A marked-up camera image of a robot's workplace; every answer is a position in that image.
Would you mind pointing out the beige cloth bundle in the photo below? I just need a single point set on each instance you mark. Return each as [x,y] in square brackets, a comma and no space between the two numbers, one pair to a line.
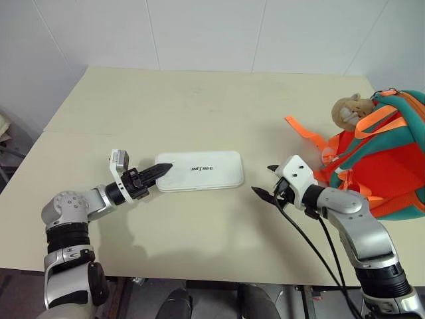
[4,124]

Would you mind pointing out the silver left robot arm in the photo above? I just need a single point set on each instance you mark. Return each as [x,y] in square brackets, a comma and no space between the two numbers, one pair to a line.
[68,206]

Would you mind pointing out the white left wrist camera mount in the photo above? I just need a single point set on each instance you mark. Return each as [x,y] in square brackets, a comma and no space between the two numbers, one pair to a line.
[117,159]

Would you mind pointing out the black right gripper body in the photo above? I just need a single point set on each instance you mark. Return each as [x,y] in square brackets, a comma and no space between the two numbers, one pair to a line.
[283,194]

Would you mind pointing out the black table frame bar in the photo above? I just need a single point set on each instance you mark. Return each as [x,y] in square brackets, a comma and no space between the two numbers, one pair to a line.
[212,284]

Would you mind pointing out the white flat box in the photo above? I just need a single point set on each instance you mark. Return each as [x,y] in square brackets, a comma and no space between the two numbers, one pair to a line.
[212,172]

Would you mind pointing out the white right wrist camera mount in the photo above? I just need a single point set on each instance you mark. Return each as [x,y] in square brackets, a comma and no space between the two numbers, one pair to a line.
[299,174]

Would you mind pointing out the orange and teal backpack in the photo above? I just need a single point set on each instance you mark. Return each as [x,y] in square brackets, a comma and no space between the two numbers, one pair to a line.
[382,159]

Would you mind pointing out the dark rounded shape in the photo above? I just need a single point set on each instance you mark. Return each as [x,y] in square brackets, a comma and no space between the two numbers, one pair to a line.
[259,302]
[176,304]

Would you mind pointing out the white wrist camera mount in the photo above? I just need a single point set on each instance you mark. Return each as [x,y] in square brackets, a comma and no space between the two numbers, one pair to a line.
[299,174]
[117,159]

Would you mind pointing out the tan plush toy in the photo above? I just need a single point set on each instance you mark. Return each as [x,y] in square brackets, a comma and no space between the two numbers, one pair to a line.
[347,111]

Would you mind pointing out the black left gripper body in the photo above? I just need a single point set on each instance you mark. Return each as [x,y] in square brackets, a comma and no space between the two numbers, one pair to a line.
[134,184]

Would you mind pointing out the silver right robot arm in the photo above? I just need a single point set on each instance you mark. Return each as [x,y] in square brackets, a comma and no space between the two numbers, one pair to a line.
[352,212]

